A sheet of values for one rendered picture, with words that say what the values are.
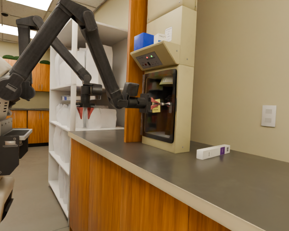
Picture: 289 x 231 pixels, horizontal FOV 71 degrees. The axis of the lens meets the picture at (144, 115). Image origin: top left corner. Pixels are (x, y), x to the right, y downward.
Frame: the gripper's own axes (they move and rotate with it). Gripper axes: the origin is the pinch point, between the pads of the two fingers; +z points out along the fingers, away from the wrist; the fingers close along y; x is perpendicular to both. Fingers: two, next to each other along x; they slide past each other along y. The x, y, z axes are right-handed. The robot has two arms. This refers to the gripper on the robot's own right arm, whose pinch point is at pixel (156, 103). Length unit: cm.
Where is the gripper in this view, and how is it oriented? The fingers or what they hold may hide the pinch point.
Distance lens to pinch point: 113.4
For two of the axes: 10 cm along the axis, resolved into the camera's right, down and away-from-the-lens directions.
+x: -5.9, -0.9, 8.0
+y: 0.6, -10.0, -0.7
